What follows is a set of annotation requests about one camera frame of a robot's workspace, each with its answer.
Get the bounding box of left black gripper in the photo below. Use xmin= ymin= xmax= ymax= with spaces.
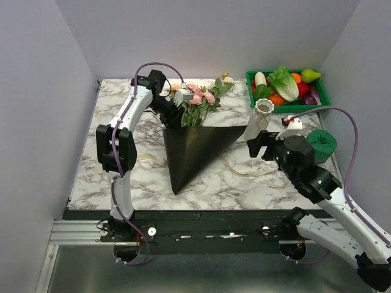
xmin=148 ymin=96 xmax=186 ymax=135

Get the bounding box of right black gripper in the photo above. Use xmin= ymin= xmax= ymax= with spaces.
xmin=246 ymin=129 xmax=296 ymax=181

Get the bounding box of black wrapping paper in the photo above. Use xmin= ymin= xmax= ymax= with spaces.
xmin=163 ymin=126 xmax=246 ymax=195

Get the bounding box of pink flower bouquet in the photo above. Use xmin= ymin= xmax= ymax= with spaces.
xmin=181 ymin=75 xmax=235 ymax=126

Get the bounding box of cream ribbon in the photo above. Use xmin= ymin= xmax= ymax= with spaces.
xmin=137 ymin=153 xmax=277 ymax=176

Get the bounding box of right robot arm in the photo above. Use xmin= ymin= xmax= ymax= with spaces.
xmin=246 ymin=131 xmax=390 ymax=292

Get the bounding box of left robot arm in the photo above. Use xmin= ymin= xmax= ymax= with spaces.
xmin=95 ymin=70 xmax=184 ymax=241

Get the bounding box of jute twine on vase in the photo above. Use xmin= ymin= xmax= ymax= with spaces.
xmin=253 ymin=116 xmax=270 ymax=131

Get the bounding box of white ribbed vase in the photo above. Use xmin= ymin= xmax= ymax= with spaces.
xmin=244 ymin=99 xmax=274 ymax=141

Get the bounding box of orange toy carrot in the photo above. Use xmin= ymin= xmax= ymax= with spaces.
xmin=268 ymin=95 xmax=285 ymax=106

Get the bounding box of green rolled cloth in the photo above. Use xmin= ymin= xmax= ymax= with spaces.
xmin=307 ymin=129 xmax=337 ymax=164

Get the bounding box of toy lettuce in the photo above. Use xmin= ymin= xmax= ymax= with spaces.
xmin=266 ymin=66 xmax=299 ymax=102

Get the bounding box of white toy radish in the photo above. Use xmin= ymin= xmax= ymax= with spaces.
xmin=254 ymin=71 xmax=267 ymax=87

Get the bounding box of red toy pepper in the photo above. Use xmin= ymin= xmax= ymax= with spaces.
xmin=297 ymin=82 xmax=310 ymax=98

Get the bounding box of green plastic bin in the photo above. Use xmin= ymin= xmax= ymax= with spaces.
xmin=246 ymin=70 xmax=330 ymax=114

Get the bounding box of toy orange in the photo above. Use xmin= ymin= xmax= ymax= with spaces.
xmin=291 ymin=73 xmax=302 ymax=84

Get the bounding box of toy pear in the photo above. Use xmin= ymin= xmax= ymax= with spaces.
xmin=301 ymin=68 xmax=322 ymax=84

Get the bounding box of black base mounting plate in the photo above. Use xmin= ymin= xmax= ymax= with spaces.
xmin=62 ymin=209 xmax=334 ymax=256

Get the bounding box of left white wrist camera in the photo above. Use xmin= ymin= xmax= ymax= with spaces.
xmin=174 ymin=89 xmax=194 ymax=107

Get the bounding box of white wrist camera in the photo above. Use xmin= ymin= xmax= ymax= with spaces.
xmin=174 ymin=89 xmax=194 ymax=107
xmin=276 ymin=117 xmax=303 ymax=140

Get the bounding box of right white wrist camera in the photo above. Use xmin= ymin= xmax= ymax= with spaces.
xmin=276 ymin=117 xmax=303 ymax=140

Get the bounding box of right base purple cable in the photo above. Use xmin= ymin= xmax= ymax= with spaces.
xmin=285 ymin=248 xmax=332 ymax=265

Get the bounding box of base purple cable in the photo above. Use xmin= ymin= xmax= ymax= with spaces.
xmin=285 ymin=248 xmax=332 ymax=265
xmin=115 ymin=228 xmax=150 ymax=267

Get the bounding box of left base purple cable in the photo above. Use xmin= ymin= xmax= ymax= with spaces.
xmin=115 ymin=228 xmax=150 ymax=267

